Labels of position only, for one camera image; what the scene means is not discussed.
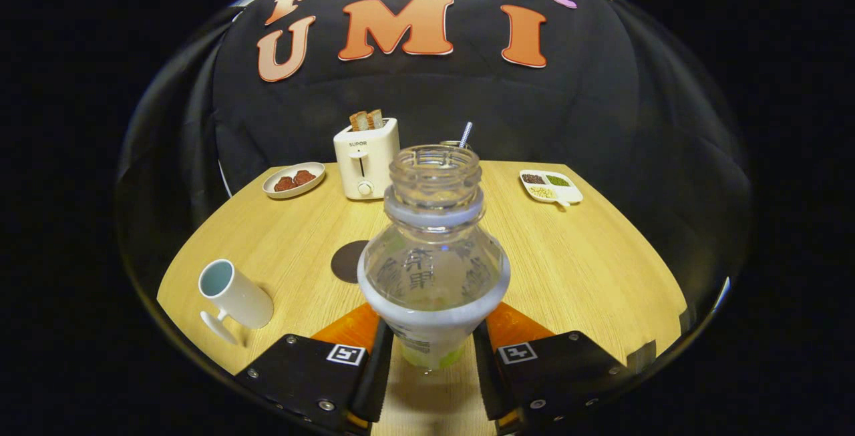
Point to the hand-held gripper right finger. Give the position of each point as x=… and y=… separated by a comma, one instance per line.
x=487, y=382

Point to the wooden table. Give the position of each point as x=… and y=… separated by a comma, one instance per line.
x=568, y=269

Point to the white divided bean dish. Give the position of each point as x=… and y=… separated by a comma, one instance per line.
x=568, y=192

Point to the brown meat piece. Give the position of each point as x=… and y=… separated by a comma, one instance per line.
x=304, y=177
x=285, y=184

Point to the toast slice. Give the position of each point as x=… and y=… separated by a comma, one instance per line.
x=376, y=119
x=359, y=121

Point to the white toaster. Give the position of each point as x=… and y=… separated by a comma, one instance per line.
x=367, y=169

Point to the clear plastic juice bottle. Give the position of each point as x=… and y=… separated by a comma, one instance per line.
x=434, y=276

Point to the dark brown round coaster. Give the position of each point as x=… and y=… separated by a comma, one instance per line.
x=346, y=262

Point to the small beige round plate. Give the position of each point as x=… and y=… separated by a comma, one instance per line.
x=314, y=167

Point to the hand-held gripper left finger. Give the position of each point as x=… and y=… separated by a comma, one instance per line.
x=376, y=382

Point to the white cup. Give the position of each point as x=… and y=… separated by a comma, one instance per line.
x=244, y=299

